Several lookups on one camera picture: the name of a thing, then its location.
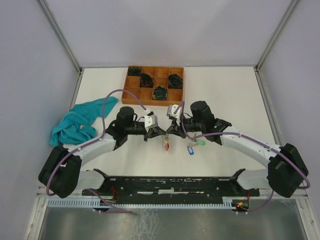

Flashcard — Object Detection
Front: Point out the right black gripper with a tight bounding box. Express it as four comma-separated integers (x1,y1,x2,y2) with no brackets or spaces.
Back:
166,113,205,139

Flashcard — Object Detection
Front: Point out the key with blue tag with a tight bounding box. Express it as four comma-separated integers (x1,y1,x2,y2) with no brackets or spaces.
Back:
186,143,196,156

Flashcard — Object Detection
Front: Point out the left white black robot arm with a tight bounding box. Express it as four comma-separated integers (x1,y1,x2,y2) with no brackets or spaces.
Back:
38,106,166,199

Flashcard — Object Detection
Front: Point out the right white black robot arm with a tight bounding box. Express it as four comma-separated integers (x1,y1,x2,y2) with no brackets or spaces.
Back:
167,100,310,198

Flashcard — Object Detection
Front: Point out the key with green tag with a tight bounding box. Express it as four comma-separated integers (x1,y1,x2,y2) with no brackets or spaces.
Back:
191,139,206,146

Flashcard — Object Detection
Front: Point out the wooden compartment tray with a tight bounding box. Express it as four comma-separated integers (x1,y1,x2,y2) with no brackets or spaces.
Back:
121,65,185,106

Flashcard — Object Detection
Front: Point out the rolled dark tie right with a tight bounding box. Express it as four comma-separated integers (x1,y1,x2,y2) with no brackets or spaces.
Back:
168,73,183,89

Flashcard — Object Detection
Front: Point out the rolled dark tie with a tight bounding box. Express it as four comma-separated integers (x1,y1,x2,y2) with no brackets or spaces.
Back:
139,73,154,88
168,73,183,89
127,66,142,77

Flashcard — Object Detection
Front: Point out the rolled dark tie centre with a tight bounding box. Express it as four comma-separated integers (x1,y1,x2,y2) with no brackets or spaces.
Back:
139,73,154,88

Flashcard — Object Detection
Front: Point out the rolled dark tie top left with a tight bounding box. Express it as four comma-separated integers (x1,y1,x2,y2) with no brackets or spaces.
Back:
127,66,142,77

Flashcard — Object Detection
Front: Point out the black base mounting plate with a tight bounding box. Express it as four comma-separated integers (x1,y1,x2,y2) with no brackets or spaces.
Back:
95,176,260,204

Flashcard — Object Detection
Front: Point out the teal cloth towel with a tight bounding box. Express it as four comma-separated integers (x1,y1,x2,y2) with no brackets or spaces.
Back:
49,96,119,147

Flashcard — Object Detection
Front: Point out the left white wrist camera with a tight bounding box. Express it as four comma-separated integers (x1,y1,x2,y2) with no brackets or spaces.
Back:
144,108,158,131

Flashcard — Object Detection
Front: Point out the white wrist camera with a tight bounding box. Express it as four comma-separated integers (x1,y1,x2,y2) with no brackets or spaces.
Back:
166,103,183,126
144,108,158,131

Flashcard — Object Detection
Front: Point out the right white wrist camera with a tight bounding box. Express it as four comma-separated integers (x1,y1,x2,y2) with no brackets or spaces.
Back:
166,103,183,126

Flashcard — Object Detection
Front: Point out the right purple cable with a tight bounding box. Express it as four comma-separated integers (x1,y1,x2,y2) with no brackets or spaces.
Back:
173,101,311,214

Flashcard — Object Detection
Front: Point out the purple cable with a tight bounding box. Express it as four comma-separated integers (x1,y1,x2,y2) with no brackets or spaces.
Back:
46,88,151,215
173,101,311,214

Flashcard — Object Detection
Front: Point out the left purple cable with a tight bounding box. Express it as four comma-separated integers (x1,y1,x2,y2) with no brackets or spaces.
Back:
46,88,151,215

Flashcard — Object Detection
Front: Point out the grey slotted cable duct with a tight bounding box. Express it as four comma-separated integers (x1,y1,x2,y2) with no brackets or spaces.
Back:
47,197,236,210

